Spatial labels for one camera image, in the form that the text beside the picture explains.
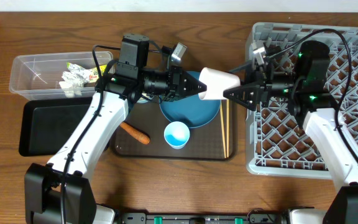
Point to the light blue small cup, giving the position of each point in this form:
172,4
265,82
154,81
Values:
176,134

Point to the black waste tray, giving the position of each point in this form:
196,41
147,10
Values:
48,124

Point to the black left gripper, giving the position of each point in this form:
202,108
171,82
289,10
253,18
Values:
175,79

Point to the brown serving tray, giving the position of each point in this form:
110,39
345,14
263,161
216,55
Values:
205,143

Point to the yellow snack wrapper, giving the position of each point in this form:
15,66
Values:
90,75

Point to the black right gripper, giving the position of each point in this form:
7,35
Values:
260,89

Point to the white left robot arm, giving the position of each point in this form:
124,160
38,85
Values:
60,191

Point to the white tissue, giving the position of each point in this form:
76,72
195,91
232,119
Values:
72,84

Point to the pink paper cup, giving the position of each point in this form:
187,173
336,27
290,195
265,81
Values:
216,82

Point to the light blue rice bowl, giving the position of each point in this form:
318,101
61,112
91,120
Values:
145,99

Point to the grey dishwasher rack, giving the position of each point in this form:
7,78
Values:
275,145

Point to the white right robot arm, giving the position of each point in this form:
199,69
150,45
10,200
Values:
298,73

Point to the orange carrot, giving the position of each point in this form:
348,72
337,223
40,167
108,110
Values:
136,134

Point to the left wooden chopstick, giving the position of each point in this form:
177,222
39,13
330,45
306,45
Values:
222,129

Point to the dark blue plate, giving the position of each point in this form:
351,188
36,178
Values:
191,110

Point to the clear plastic waste bin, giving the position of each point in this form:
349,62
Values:
38,77

